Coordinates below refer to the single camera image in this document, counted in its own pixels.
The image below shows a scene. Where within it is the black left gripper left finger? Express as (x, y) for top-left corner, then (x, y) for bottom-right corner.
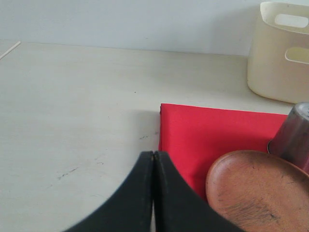
(66, 151), (154, 232)

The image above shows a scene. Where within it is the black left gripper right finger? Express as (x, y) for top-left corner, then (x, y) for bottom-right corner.
(154, 151), (242, 232)

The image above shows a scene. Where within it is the red table cloth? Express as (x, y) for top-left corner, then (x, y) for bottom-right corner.
(159, 103), (287, 199)

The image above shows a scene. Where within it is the round brown wooden plate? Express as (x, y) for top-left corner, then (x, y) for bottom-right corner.
(206, 150), (309, 232)

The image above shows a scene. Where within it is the upturned steel cup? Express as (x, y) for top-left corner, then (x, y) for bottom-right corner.
(267, 102), (309, 173)

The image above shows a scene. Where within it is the cream plastic bin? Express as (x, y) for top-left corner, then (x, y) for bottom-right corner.
(247, 1), (309, 103)

